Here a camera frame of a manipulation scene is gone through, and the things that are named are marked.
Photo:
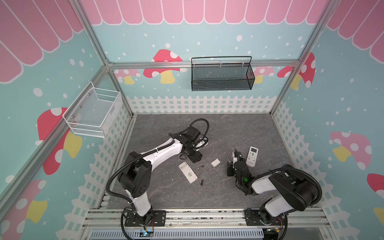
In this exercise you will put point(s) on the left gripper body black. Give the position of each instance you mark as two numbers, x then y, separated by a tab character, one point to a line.
193	154

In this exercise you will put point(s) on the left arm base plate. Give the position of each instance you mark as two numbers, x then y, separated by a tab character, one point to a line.
156	218

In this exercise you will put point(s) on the white battery cover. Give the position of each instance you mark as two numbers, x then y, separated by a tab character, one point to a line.
215	163

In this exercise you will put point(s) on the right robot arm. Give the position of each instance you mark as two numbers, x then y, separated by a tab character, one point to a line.
297	190

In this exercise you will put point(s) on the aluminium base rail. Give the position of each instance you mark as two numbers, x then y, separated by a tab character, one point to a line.
312	224

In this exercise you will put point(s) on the black mesh wall basket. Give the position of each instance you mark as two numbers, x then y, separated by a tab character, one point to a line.
228	73

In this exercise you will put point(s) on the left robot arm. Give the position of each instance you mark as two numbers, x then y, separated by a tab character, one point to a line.
132	180

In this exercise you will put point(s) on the white mesh wall basket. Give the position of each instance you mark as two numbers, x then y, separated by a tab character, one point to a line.
93	112

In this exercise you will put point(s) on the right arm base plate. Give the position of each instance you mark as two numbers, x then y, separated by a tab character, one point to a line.
262	218

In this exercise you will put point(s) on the white remote control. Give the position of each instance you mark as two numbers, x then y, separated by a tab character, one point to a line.
188	172
252	157

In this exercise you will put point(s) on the white slotted cable duct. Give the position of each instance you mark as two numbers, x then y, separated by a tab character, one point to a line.
197	234

